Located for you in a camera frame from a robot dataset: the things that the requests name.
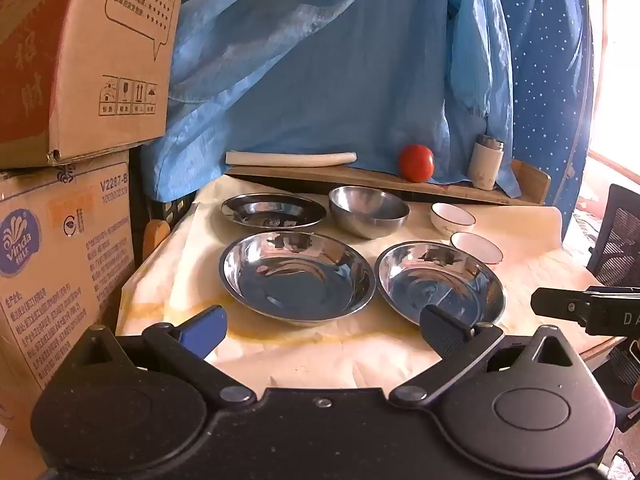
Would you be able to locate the white thermos cup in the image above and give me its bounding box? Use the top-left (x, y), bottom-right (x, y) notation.
top-left (468, 135), bottom-right (505, 191)

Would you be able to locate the cardboard box with blue logo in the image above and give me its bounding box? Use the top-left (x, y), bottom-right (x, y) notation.
top-left (0, 152), bottom-right (137, 476)

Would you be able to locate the light blue shirt cloth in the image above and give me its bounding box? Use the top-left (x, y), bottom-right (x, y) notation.
top-left (142, 0), bottom-right (523, 198)

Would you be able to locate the black mesh chair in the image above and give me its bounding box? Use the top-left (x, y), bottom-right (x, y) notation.
top-left (587, 183), bottom-right (640, 288)

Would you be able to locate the blue white-dotted fabric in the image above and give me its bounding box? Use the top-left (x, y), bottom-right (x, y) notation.
top-left (487, 0), bottom-right (596, 241)

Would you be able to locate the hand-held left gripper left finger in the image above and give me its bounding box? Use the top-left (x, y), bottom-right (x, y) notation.
top-left (74, 305), bottom-right (258, 408)

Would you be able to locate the red tomato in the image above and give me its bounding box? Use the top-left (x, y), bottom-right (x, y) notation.
top-left (398, 144), bottom-right (435, 183)

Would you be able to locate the large steel plate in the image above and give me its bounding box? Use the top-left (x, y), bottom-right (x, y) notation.
top-left (375, 241), bottom-right (506, 328)
top-left (218, 230), bottom-right (377, 327)

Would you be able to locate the printed brown cardboard box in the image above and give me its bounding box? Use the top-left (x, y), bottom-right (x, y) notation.
top-left (0, 0), bottom-right (188, 168)

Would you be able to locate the white red-rimmed ceramic bowl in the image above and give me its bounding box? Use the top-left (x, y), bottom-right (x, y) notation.
top-left (449, 231), bottom-right (504, 266)
top-left (430, 202), bottom-right (476, 235)

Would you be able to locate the cream rolling pin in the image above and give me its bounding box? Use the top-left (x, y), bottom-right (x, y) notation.
top-left (225, 151), bottom-right (357, 167)

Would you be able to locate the wooden shelf board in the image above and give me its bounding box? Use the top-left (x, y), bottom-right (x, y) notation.
top-left (225, 159), bottom-right (552, 207)

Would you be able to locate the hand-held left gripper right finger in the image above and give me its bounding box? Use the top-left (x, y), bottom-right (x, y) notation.
top-left (390, 304), bottom-right (576, 408)

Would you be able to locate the rounded wooden piece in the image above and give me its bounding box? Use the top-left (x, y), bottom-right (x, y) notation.
top-left (143, 219), bottom-right (172, 261)

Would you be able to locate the steel bowl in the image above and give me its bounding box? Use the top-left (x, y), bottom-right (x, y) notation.
top-left (328, 186), bottom-right (410, 240)

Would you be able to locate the black plastic crate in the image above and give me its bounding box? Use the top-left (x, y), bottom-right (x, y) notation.
top-left (145, 192), bottom-right (198, 231)

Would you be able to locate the cream table cloth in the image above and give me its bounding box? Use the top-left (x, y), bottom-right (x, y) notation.
top-left (116, 180), bottom-right (608, 391)

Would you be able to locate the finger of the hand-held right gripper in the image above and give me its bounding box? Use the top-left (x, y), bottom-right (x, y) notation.
top-left (531, 287), bottom-right (593, 323)

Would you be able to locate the small steel plate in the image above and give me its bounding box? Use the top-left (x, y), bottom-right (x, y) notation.
top-left (220, 192), bottom-right (327, 231)

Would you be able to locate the black white patterned cloth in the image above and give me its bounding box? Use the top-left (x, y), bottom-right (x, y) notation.
top-left (570, 200), bottom-right (608, 247)

